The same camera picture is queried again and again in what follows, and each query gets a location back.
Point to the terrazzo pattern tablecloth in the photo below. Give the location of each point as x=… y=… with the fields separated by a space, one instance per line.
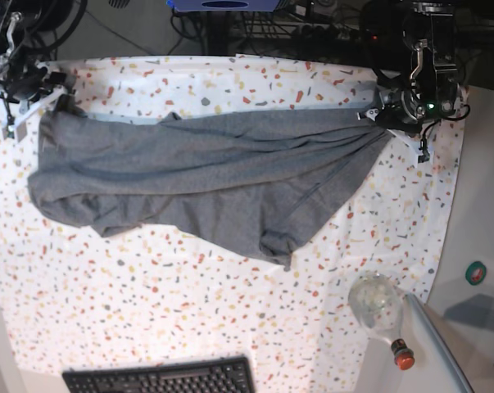
x=70 y=299

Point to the grey t-shirt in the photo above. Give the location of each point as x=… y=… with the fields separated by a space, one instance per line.
x=260 y=184

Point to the black keyboard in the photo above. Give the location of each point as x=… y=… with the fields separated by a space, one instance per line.
x=231 y=374

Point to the green tape roll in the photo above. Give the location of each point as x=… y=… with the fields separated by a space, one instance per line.
x=476 y=273

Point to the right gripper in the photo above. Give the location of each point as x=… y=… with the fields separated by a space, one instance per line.
x=24 y=79

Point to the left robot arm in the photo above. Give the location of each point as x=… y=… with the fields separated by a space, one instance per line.
x=410 y=47

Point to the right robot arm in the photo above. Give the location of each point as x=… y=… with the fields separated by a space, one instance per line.
x=21 y=26

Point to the clear bottle with red cap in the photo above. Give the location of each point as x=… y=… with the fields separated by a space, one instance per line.
x=378 y=308

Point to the black power strip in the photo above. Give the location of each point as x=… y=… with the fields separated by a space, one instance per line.
x=350 y=33

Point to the blue box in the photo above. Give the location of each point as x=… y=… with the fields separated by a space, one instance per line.
x=227 y=5

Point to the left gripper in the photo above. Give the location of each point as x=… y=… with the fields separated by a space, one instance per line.
x=404 y=110

